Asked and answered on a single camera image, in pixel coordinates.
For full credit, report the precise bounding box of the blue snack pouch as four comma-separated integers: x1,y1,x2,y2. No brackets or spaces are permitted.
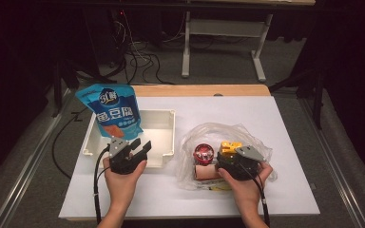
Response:
75,83,144,141

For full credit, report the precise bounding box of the aluminium floor rail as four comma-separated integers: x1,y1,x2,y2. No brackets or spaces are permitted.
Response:
0,88,74,228
298,98,362,228

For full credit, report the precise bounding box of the black metal stand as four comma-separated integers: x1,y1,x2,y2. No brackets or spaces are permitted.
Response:
51,6,108,118
269,41,326,129

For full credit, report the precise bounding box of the clear plastic shopping bag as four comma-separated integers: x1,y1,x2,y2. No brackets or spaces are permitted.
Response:
174,122,279,192

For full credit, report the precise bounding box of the white plastic bin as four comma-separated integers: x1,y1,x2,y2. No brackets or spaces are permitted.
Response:
82,108,176,169

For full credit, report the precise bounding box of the right hand-held gripper black cable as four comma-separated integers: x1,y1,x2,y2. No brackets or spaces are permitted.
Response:
239,164,271,228

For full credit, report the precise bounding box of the hand-held gripper black cable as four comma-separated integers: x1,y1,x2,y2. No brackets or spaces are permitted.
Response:
93,145,112,226
239,164,271,228

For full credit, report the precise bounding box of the person's right hand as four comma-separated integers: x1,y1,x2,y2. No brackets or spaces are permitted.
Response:
218,161,274,207

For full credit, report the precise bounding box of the white board sheet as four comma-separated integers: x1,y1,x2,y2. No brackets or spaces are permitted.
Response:
58,95,321,220

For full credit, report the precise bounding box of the yellow drink carton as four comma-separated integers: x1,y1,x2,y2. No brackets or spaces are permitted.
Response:
218,141,243,158

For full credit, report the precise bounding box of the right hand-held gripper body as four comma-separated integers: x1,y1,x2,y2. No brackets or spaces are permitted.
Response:
216,145,266,181

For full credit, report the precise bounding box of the pink sausage packet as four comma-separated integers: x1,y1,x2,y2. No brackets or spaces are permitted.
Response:
193,164,223,182

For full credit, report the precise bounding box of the left hand-held gripper black cable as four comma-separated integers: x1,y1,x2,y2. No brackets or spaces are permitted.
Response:
93,145,112,226

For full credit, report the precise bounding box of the red-lidded jar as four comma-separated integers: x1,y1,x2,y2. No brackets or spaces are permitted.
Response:
193,142,216,166

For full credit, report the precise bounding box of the person's left hand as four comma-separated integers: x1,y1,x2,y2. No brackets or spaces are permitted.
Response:
103,158,148,207

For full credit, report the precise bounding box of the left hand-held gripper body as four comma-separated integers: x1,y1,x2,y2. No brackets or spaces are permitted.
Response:
108,136,148,175

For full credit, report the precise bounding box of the tangle of floor cables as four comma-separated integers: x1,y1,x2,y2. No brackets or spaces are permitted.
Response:
107,9,175,86

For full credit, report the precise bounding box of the white-legged desk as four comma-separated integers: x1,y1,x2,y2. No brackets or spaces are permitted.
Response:
181,0,317,84

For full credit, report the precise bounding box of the long black floor cable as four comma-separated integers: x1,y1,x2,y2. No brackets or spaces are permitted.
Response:
50,103,96,180

